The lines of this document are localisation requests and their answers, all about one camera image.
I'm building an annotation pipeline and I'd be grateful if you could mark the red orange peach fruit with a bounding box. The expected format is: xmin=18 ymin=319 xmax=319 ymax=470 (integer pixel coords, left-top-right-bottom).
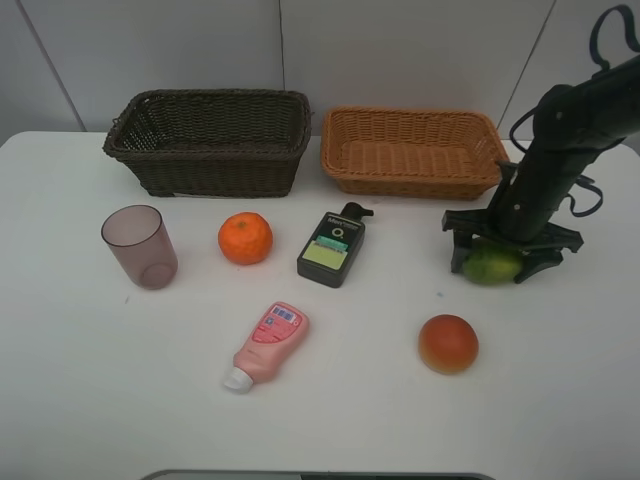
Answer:
xmin=418 ymin=314 xmax=479 ymax=375

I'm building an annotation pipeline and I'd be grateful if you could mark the tan wicker basket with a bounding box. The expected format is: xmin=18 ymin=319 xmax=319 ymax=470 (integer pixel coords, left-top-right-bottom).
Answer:
xmin=321 ymin=106 xmax=509 ymax=200

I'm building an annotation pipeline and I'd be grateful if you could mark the dark brown wicker basket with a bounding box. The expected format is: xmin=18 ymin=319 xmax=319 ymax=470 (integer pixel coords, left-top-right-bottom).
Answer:
xmin=103 ymin=89 xmax=311 ymax=198

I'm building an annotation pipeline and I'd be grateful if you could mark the orange mandarin fruit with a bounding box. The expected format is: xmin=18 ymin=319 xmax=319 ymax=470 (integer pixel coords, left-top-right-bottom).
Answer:
xmin=218 ymin=212 xmax=273 ymax=265

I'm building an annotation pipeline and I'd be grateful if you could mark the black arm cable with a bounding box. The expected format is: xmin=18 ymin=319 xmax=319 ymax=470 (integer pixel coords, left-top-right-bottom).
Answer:
xmin=508 ymin=4 xmax=640 ymax=218

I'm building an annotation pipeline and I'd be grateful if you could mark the green lime fruit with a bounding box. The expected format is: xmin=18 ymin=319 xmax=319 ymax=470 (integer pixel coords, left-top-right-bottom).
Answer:
xmin=462 ymin=237 xmax=524 ymax=286

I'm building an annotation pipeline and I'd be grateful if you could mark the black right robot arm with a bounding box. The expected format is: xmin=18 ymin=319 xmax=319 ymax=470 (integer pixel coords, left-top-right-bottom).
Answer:
xmin=442 ymin=58 xmax=639 ymax=284

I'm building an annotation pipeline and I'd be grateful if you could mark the black pump bottle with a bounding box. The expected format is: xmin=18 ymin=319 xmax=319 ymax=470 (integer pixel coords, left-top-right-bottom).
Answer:
xmin=296 ymin=202 xmax=374 ymax=288

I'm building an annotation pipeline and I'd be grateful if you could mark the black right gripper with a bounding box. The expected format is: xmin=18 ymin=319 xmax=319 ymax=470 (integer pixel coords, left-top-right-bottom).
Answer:
xmin=442 ymin=150 xmax=584 ymax=284

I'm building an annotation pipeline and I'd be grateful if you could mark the pink squeeze bottle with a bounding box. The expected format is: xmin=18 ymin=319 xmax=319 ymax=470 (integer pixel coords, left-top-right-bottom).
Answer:
xmin=223 ymin=302 xmax=310 ymax=394

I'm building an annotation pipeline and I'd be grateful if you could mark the translucent purple plastic cup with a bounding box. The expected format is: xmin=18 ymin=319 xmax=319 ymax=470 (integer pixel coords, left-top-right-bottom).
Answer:
xmin=101 ymin=205 xmax=178 ymax=290

